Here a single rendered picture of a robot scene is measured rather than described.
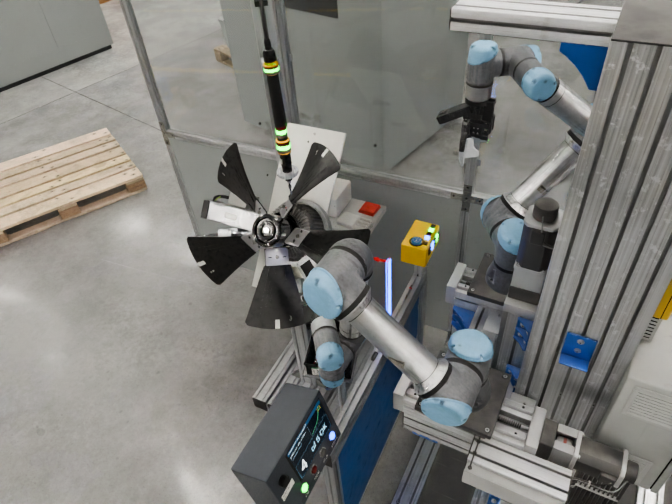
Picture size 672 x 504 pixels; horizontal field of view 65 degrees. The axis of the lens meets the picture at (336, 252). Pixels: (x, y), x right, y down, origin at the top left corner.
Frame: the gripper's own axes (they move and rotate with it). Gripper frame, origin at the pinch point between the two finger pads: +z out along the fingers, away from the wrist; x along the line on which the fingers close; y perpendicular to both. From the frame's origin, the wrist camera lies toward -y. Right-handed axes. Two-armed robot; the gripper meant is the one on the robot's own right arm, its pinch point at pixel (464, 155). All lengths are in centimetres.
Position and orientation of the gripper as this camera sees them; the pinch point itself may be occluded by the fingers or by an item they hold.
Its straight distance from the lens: 175.3
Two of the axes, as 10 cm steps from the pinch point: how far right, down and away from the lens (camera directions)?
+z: 0.7, 7.4, 6.7
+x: 4.4, -6.3, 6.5
